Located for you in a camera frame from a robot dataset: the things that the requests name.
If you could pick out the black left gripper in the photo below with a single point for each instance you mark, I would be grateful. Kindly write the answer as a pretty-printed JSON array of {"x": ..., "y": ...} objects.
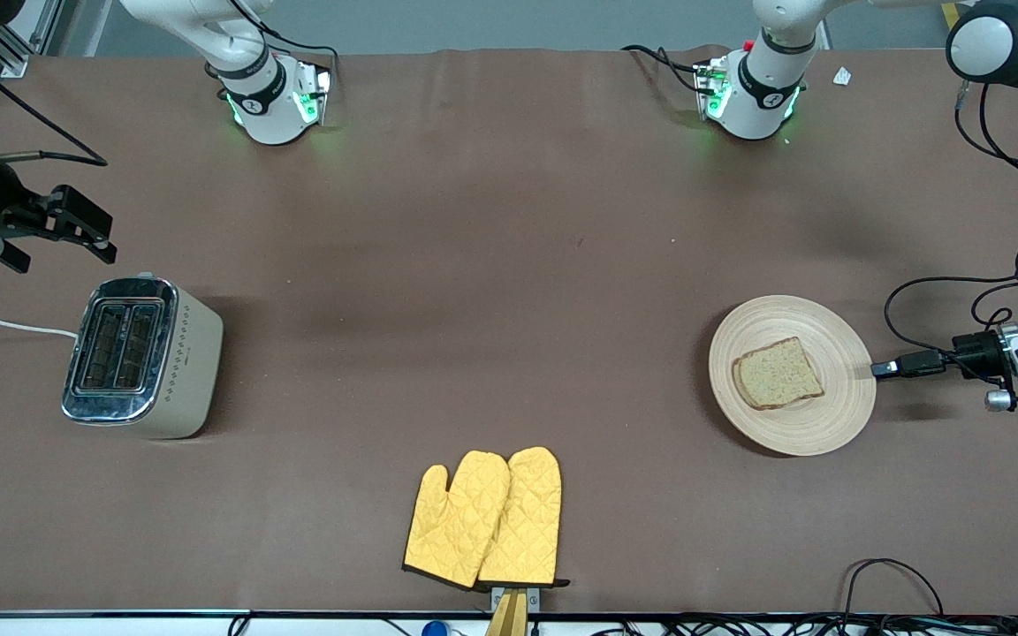
[{"x": 974, "y": 352}]

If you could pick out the slice of brown bread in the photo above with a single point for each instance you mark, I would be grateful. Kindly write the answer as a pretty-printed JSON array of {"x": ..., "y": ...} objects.
[{"x": 778, "y": 375}]

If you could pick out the round light wooden plate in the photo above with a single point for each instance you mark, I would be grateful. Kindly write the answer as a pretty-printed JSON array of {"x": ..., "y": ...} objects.
[{"x": 774, "y": 314}]

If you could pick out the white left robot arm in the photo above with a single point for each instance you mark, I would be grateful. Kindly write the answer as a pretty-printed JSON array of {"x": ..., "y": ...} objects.
[{"x": 765, "y": 88}]

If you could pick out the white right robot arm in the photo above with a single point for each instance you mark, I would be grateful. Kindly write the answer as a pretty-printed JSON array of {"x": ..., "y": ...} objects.
[{"x": 270, "y": 106}]

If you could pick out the beige and chrome toaster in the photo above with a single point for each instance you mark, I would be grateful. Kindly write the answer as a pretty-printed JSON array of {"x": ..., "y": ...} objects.
[{"x": 191, "y": 371}]

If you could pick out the small white paper scrap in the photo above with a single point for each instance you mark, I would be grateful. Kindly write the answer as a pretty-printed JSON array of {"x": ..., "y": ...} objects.
[{"x": 842, "y": 76}]

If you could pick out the yellow quilted oven mitt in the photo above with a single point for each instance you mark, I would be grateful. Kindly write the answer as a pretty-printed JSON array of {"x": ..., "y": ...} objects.
[
  {"x": 527, "y": 521},
  {"x": 456, "y": 530}
]

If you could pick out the small blue round object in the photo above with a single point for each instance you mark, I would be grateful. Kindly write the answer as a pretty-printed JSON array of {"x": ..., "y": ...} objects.
[{"x": 434, "y": 629}]

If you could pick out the aluminium frame profile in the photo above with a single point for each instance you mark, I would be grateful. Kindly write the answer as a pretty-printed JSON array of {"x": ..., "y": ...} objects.
[{"x": 27, "y": 35}]

